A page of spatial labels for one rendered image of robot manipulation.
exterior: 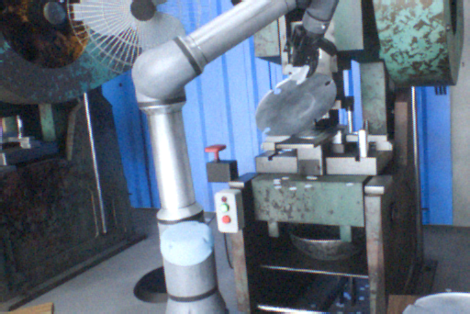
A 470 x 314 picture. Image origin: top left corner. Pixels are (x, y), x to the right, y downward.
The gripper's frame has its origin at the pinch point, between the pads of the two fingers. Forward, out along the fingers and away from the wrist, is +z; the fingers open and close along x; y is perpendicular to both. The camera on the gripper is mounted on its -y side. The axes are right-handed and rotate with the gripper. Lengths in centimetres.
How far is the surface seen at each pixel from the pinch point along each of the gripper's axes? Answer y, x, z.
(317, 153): -8.5, 12.1, 23.6
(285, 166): -2.8, 6.6, 35.8
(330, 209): -7.0, 29.5, 31.3
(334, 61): -16.8, -6.9, 0.0
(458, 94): -136, -30, 55
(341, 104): -20.9, 0.7, 13.3
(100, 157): 40, -94, 140
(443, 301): -13, 72, 15
